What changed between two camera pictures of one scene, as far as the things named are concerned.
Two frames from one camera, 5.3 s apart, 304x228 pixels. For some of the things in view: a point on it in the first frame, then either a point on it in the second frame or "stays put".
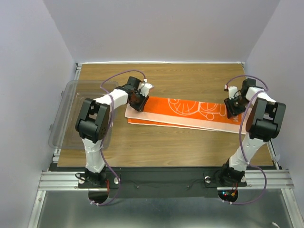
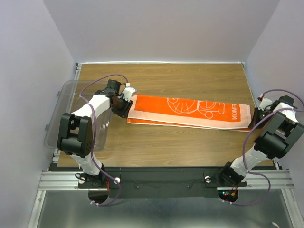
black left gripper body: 139,101 to 121,107
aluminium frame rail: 68,180 stays put
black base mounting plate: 156,182 stays put
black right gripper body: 236,105 to 259,115
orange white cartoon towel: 187,112 stays put
